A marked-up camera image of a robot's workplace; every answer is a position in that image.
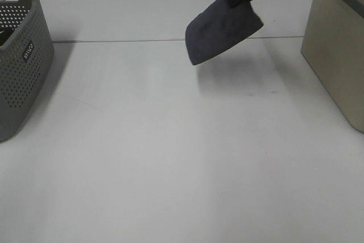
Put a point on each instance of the dark grey towel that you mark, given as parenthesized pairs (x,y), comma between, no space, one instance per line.
(219,28)

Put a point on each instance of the beige plastic storage bin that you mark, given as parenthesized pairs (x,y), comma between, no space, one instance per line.
(333,47)

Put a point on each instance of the grey perforated plastic basket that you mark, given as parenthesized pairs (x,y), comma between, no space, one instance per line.
(27,53)

